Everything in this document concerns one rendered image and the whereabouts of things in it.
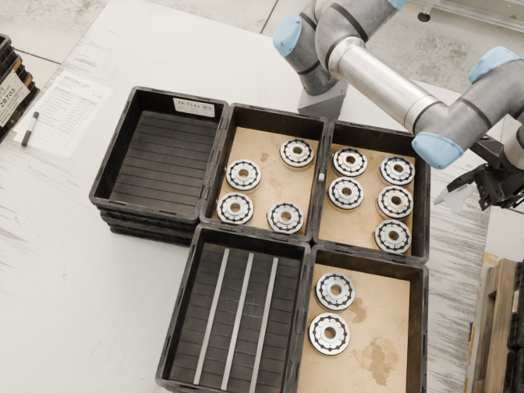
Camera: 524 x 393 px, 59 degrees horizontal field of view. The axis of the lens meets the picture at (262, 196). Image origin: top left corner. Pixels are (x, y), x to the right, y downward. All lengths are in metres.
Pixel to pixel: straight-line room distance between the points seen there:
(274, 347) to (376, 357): 0.26
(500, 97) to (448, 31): 2.40
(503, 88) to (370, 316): 0.68
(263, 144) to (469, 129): 0.76
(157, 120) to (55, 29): 1.73
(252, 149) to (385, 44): 1.74
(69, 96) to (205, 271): 0.88
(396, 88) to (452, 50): 2.23
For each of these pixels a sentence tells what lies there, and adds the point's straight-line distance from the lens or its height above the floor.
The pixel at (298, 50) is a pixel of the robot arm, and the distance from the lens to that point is 1.48.
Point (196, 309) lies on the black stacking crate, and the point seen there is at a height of 0.83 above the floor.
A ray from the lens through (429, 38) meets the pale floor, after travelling 3.15.
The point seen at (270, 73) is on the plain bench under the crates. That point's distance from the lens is 1.79.
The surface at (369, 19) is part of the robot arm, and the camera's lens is 1.08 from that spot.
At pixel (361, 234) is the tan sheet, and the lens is 1.34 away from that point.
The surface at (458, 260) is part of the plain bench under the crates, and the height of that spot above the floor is 0.70.
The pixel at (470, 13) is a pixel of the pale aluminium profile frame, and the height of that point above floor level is 0.13.
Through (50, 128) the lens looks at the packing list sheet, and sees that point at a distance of 1.76.
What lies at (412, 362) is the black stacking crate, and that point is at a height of 0.87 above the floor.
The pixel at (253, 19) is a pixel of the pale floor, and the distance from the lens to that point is 3.04.
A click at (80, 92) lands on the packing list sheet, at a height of 0.70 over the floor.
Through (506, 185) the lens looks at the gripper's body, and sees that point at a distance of 0.96.
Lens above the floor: 2.03
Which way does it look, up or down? 63 degrees down
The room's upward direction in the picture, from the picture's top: 4 degrees clockwise
